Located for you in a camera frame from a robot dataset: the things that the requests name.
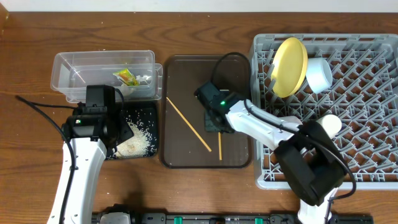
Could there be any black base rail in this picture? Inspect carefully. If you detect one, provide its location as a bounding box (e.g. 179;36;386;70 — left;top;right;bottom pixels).
91;212;374;224

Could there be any yellow plate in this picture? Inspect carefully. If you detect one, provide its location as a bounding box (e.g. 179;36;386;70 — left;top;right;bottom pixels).
271;37;308;98

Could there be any black waste tray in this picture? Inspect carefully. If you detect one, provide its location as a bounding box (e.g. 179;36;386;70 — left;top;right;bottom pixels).
106;101;159;160

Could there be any grey dishwasher rack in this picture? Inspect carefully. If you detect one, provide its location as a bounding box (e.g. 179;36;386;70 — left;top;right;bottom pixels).
250;34;397;190

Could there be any white bowl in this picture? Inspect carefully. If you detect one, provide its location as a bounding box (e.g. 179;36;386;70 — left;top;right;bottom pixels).
306;58;333;94

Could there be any clear plastic bin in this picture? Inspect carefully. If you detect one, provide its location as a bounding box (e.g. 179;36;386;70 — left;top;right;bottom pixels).
50;50;163;103

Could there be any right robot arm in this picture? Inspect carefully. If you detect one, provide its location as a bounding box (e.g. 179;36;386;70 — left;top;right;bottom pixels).
194;82;349;223

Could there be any wooden chopstick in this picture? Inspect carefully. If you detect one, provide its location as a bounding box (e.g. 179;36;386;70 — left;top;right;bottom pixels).
218;132;223;161
166;96;212;152

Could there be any white cup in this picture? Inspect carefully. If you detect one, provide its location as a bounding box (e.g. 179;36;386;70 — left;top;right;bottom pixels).
317;114;342;139

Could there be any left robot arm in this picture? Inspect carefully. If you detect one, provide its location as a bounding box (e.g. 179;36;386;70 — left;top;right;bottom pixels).
48;85;134;223

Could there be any green orange snack wrapper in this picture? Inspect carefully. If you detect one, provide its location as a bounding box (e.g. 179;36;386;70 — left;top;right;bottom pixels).
113;68;139;86

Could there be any brown serving tray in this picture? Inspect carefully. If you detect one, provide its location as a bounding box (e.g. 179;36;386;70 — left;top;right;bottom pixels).
159;55;252;169

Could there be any white napkin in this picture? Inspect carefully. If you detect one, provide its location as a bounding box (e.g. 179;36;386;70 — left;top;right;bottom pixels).
123;75;152;95

